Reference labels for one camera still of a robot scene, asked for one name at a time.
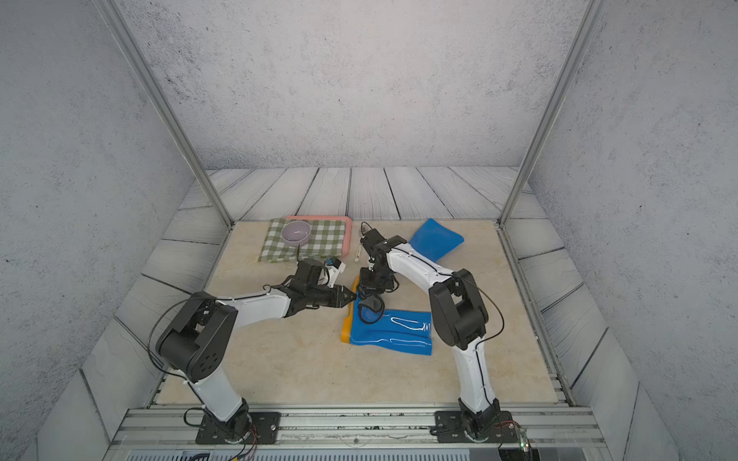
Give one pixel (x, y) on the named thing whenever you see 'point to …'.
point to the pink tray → (348, 228)
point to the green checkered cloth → (327, 241)
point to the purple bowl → (296, 232)
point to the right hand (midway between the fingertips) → (366, 292)
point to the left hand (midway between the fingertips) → (356, 298)
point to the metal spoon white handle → (356, 259)
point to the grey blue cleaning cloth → (371, 307)
